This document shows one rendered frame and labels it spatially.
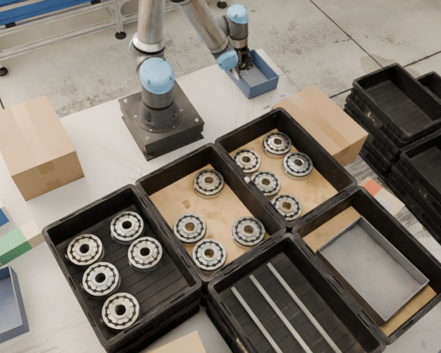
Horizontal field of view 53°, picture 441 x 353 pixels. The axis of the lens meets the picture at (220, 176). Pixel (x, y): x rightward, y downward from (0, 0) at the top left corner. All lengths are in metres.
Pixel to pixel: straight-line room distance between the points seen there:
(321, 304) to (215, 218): 0.41
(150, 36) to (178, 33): 1.79
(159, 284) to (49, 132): 0.68
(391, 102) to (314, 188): 1.00
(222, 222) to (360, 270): 0.45
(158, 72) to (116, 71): 1.56
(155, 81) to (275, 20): 2.15
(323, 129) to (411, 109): 0.85
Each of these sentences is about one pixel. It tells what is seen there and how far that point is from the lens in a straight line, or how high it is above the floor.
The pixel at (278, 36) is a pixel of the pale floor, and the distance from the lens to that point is 3.45.
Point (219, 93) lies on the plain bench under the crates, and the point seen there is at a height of 0.70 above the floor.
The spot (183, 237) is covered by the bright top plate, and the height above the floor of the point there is 0.86.
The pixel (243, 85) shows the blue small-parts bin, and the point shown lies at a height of 0.76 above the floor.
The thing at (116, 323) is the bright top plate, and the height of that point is 0.86.
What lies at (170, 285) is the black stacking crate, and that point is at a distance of 1.35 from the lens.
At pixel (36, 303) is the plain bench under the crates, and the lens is 1.55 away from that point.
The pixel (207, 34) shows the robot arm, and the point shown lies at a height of 1.17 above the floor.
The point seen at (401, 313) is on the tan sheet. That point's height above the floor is 0.83.
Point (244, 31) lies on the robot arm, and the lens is 1.73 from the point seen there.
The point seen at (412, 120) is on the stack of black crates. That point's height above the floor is 0.49.
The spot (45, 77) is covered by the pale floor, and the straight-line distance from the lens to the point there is 3.18.
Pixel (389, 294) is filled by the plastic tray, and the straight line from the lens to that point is 1.46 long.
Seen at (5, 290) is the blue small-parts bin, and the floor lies 0.70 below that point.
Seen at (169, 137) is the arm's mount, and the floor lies 0.79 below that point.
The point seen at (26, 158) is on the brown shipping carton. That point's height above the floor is 0.86.
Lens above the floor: 2.09
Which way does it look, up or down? 56 degrees down
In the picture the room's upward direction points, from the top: 6 degrees clockwise
